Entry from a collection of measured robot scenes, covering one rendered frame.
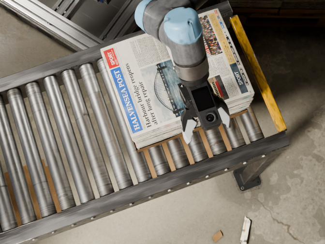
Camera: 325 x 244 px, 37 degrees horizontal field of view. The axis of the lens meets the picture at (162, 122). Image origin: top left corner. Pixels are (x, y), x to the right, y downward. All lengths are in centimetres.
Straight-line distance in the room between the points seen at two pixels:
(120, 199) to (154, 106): 35
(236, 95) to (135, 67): 30
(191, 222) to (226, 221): 16
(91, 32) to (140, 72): 102
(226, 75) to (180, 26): 44
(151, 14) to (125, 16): 130
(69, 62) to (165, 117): 48
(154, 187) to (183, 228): 81
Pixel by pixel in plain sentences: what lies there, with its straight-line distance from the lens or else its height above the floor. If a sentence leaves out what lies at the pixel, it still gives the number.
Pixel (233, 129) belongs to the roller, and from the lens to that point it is 162.
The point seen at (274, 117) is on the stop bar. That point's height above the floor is 82.
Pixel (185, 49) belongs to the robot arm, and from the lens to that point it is 104.
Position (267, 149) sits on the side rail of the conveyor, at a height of 80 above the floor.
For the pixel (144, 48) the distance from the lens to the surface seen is 145.
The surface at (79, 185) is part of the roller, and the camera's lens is 161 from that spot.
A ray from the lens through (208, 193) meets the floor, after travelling 238.
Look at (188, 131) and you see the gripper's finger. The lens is 121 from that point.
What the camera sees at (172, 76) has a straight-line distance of 142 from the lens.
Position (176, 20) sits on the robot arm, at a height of 144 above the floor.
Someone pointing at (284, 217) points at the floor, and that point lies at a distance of 242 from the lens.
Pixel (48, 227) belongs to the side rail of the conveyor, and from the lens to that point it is 162.
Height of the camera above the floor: 236
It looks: 75 degrees down
